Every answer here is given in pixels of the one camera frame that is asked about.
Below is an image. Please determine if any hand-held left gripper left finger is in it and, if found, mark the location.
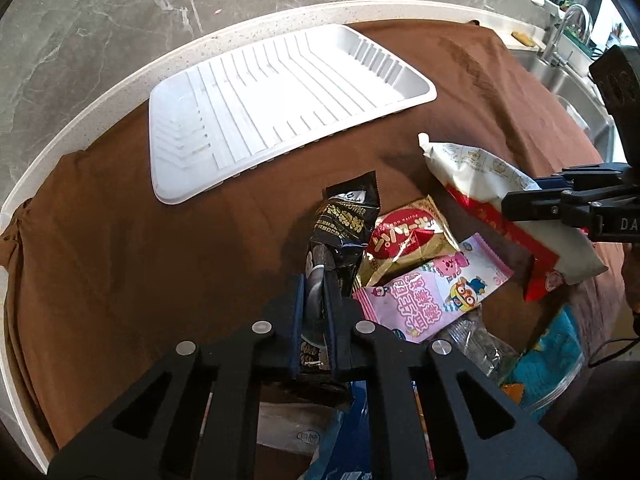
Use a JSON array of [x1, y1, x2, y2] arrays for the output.
[[47, 273, 308, 480]]

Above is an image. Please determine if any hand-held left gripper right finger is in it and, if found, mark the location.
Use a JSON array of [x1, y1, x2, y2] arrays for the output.
[[324, 271, 578, 480]]

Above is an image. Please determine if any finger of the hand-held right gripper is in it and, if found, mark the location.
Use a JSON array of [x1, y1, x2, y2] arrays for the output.
[[501, 187, 622, 227], [532, 163, 627, 191]]

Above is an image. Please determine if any large white and red snack bag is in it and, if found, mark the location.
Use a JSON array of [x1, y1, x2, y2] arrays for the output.
[[417, 132, 609, 303]]

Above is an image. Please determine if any black snack packet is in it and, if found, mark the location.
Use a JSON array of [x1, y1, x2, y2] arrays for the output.
[[299, 170, 382, 407]]

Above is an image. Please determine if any white snack packet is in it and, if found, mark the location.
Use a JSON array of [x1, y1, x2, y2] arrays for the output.
[[257, 399, 342, 457]]

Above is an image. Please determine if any blue snack packet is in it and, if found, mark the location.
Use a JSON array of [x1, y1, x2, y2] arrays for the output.
[[304, 379, 437, 480]]

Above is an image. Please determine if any teal snack packet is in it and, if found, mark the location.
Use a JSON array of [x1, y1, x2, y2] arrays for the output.
[[499, 305, 585, 412]]

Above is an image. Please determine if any white ribbed plastic tray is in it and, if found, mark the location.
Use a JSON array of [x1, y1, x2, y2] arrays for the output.
[[149, 23, 438, 206]]

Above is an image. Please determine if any steel sink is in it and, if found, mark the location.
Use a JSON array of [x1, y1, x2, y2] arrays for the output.
[[514, 45, 617, 158]]

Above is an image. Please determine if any pink cartoon snack packet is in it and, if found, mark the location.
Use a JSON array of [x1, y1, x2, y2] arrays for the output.
[[352, 233, 516, 344]]

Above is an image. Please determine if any red and gold snack packet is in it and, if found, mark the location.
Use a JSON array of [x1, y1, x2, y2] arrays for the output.
[[356, 195, 461, 292]]

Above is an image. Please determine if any chrome faucet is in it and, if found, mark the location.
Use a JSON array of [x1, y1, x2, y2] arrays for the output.
[[542, 3, 594, 69]]

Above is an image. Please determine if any clear snack packet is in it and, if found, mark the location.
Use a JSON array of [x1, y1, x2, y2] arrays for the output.
[[434, 309, 522, 387]]

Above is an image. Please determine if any brown tablecloth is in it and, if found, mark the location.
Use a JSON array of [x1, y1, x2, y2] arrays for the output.
[[0, 19, 627, 462]]

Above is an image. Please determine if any black cable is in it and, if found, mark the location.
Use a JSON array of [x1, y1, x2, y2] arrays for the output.
[[587, 334, 640, 369]]

